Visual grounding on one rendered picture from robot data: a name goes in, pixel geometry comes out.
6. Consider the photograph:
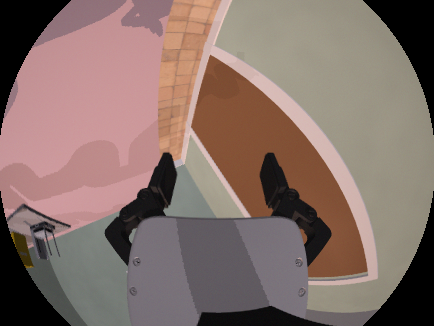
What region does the orange-yellow box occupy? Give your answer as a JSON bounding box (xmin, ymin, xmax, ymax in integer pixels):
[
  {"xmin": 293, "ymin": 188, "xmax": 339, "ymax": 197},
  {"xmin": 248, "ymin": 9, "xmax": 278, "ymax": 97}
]
[{"xmin": 11, "ymin": 232, "xmax": 34, "ymax": 268}]

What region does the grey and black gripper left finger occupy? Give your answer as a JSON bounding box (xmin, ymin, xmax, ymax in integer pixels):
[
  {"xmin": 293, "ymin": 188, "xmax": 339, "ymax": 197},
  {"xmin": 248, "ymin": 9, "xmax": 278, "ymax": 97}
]
[{"xmin": 105, "ymin": 152, "xmax": 177, "ymax": 266}]

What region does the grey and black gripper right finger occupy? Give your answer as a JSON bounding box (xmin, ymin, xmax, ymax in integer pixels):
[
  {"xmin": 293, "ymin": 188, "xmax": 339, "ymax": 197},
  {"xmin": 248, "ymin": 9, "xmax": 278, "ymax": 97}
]
[{"xmin": 260, "ymin": 153, "xmax": 332, "ymax": 267}]

